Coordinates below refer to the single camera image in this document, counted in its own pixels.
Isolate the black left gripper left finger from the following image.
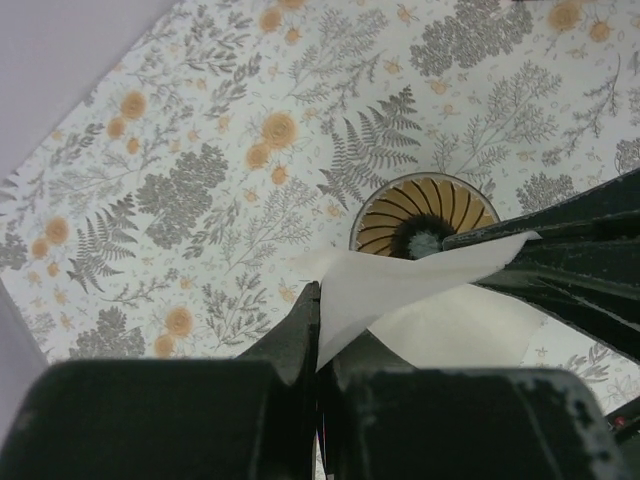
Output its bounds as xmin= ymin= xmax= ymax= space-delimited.
xmin=1 ymin=282 xmax=320 ymax=479

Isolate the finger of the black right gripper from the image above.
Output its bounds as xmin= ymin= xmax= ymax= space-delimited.
xmin=476 ymin=240 xmax=639 ymax=360
xmin=443 ymin=170 xmax=639 ymax=250

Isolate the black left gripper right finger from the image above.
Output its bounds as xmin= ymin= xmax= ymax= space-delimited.
xmin=317 ymin=333 xmax=635 ymax=479

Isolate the white paper coffee filter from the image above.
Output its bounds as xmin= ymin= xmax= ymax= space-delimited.
xmin=290 ymin=232 xmax=546 ymax=368

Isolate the clear ribbed glass dripper cone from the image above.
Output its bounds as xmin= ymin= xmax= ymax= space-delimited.
xmin=349 ymin=172 xmax=499 ymax=260

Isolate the floral patterned table mat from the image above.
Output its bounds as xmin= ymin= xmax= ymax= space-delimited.
xmin=0 ymin=0 xmax=640 ymax=416

